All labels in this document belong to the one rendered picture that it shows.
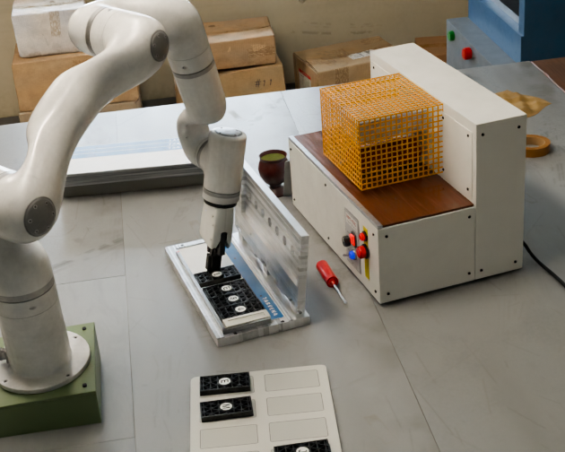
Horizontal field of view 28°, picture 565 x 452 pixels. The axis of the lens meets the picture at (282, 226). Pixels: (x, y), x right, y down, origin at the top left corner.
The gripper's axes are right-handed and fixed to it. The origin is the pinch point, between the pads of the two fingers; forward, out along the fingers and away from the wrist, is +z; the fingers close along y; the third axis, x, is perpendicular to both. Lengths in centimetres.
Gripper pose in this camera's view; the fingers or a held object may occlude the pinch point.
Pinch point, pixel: (213, 262)
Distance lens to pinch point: 258.2
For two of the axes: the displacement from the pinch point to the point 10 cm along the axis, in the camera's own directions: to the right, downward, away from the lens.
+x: 9.3, -0.2, 3.6
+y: 3.3, 4.1, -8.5
